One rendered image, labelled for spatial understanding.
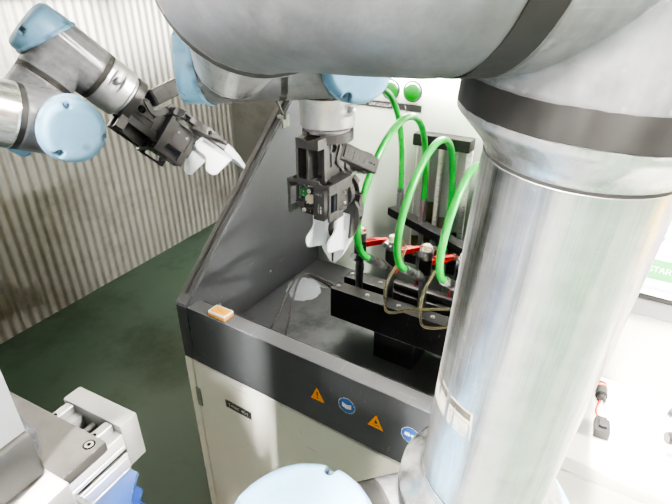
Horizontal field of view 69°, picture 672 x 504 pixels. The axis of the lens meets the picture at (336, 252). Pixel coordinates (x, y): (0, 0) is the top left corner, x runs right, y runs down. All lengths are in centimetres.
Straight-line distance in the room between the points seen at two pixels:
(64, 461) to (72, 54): 55
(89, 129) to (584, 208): 55
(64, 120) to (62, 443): 44
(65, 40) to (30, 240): 227
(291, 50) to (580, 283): 15
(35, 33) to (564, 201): 69
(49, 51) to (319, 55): 65
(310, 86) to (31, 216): 253
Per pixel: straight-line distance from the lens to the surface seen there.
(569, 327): 25
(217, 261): 122
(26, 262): 301
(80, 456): 80
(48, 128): 63
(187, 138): 85
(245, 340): 110
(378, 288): 116
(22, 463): 47
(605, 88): 18
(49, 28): 79
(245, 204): 125
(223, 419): 135
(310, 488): 40
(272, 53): 18
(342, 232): 74
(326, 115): 65
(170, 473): 211
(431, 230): 117
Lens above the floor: 159
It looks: 28 degrees down
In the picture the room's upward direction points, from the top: straight up
